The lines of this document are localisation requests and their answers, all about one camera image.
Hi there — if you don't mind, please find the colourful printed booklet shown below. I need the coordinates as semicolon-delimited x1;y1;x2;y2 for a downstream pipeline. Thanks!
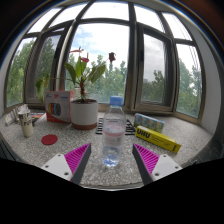
30;112;46;126

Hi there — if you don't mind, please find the beige printed paper cup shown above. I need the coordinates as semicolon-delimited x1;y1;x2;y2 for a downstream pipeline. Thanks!
18;109;35;139

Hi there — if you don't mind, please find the brown-framed bay window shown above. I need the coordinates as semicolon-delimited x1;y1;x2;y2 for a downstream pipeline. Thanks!
3;0;205;126

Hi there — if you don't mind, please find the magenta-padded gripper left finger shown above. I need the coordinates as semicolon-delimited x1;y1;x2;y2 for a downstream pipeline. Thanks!
40;143;92;185

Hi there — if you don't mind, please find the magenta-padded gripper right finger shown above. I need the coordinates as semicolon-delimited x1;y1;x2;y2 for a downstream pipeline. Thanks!
132;143;184;186

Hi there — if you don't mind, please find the yellow glue box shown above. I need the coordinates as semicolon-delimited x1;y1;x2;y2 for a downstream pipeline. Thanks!
134;125;182;154

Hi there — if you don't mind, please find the black lattice mat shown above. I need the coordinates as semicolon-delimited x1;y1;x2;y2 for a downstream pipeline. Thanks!
95;117;137;136

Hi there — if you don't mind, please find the clear blue-capped water bottle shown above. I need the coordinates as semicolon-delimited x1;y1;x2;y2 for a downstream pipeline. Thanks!
101;95;127;169

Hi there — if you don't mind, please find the flat round red coaster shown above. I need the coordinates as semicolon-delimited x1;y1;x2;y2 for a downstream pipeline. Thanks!
41;133;59;146

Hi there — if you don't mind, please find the red-flowered plant in white pot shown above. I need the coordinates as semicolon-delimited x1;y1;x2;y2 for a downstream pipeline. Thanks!
35;46;118;131

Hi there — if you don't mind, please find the red and white filament box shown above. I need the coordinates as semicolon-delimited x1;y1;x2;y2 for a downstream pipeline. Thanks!
44;90;75;124

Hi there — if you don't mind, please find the light blue printed packet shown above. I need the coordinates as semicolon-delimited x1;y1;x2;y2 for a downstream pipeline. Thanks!
133;112;166;134

